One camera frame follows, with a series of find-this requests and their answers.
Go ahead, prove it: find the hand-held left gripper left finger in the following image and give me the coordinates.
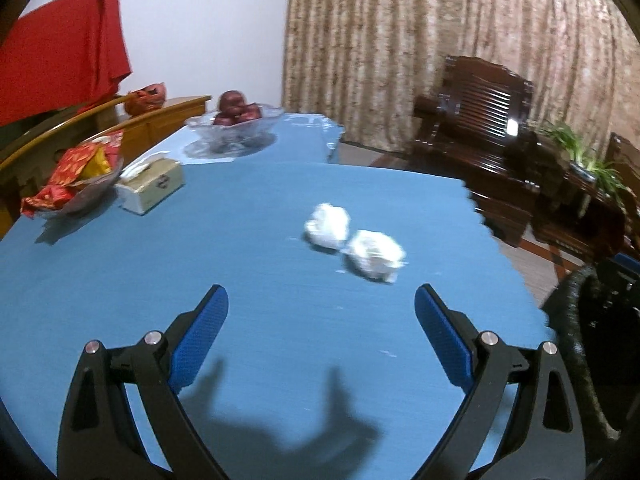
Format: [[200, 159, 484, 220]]
[[56, 284, 231, 480]]

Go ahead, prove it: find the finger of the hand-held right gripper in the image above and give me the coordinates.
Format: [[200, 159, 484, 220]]
[[595, 252, 640, 311]]

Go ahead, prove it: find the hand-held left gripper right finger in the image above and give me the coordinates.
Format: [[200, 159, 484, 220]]
[[414, 283, 587, 480]]

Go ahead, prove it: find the black trash bin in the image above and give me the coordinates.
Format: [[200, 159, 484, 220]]
[[542, 260, 640, 441]]

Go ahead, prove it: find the white tissue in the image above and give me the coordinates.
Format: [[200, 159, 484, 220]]
[[345, 230, 407, 285], [304, 202, 351, 251]]

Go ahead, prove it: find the dark wooden side table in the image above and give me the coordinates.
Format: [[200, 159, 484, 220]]
[[530, 150, 626, 261]]

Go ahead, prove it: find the blue tablecloth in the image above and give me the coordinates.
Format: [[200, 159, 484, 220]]
[[0, 112, 556, 480]]

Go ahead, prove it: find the green potted plant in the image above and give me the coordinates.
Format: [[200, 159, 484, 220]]
[[540, 120, 631, 196]]

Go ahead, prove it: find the beige tissue box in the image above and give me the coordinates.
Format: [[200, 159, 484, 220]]
[[115, 156, 185, 216]]

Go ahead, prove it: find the dark wooden slatted armchair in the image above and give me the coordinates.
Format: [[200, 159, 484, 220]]
[[410, 56, 541, 246]]

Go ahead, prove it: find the glass bowl with candy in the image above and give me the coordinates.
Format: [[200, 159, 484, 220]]
[[20, 130, 126, 221]]

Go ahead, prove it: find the yellow candy packet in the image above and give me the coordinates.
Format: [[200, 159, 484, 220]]
[[82, 145, 112, 178]]

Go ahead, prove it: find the glass fruit bowl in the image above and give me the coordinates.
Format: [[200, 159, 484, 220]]
[[186, 104, 285, 158]]

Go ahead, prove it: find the pile of red candy packets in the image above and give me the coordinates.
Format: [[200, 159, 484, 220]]
[[21, 131, 124, 213]]

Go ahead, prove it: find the wooden sideboard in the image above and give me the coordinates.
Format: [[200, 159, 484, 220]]
[[0, 95, 213, 241]]

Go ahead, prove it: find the orange mask ornament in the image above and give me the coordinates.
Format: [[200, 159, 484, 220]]
[[124, 85, 167, 116]]

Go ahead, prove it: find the patterned beige curtain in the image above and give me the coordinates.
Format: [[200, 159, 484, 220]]
[[282, 0, 640, 171]]

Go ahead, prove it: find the red cloth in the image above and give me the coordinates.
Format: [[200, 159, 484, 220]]
[[0, 0, 133, 128]]

